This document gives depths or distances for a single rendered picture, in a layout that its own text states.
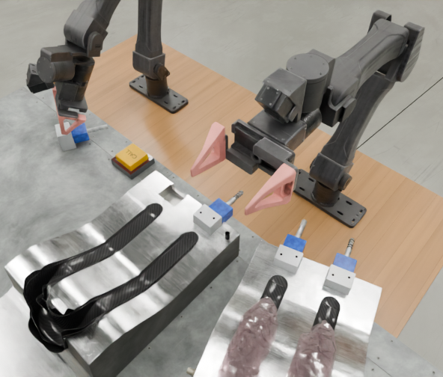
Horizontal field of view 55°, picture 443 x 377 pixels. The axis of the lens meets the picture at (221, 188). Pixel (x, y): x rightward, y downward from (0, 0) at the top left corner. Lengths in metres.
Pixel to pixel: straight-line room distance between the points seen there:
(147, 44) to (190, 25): 2.01
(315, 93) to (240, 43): 2.44
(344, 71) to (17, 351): 0.74
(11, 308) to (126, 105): 0.67
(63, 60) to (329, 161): 0.62
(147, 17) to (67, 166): 0.44
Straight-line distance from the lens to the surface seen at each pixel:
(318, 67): 0.61
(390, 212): 1.12
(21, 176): 1.22
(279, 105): 0.55
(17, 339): 0.91
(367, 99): 0.92
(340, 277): 0.89
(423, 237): 1.10
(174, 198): 0.99
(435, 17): 3.65
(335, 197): 1.05
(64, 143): 1.22
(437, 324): 1.96
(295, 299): 0.88
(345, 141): 0.94
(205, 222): 0.88
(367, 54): 0.78
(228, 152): 0.64
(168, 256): 0.89
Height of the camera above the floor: 1.65
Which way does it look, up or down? 52 degrees down
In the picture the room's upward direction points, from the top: straight up
